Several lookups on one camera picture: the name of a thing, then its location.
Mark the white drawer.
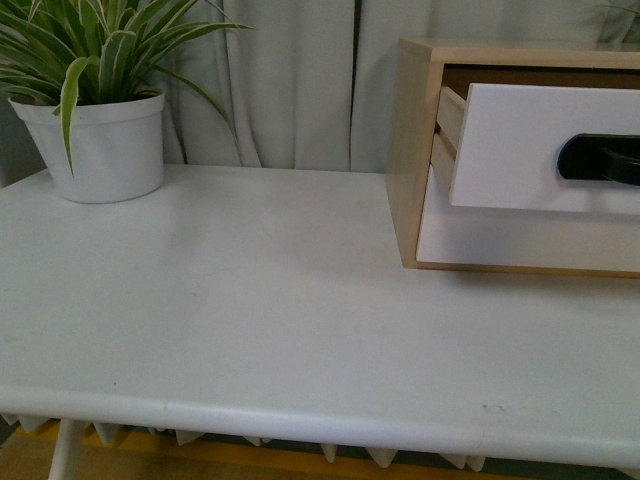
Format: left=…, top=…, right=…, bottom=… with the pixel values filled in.
left=416, top=171, right=639, bottom=272
left=447, top=83, right=639, bottom=215

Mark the white plant pot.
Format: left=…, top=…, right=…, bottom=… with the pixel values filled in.
left=9, top=94, right=164, bottom=204

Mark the black drawer handle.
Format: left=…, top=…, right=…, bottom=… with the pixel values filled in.
left=556, top=133, right=639, bottom=186

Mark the green spider plant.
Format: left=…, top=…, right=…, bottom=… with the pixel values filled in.
left=1, top=1, right=244, bottom=166

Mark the light wooden drawer cabinet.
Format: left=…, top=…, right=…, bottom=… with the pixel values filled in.
left=386, top=38, right=639, bottom=278

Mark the white table leg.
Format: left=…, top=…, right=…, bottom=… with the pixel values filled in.
left=48, top=419, right=86, bottom=480

